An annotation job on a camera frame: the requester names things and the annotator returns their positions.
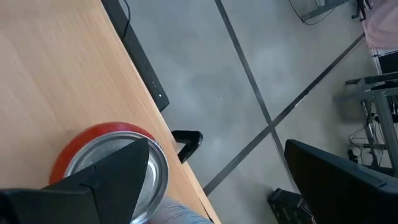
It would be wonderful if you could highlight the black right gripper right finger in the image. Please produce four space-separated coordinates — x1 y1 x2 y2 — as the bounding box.
284 139 398 224

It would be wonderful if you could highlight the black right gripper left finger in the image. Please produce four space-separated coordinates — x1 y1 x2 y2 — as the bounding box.
0 138 150 224

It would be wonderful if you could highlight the red Fanta soda can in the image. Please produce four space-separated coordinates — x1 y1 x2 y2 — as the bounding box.
49 121 170 224

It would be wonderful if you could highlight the black table clamp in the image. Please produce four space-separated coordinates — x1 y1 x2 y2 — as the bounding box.
171 129 204 165

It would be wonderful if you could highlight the pink fabric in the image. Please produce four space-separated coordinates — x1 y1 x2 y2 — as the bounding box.
362 0 398 57

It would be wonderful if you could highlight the grey metal desk frame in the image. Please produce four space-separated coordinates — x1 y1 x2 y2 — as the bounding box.
334 71 398 175

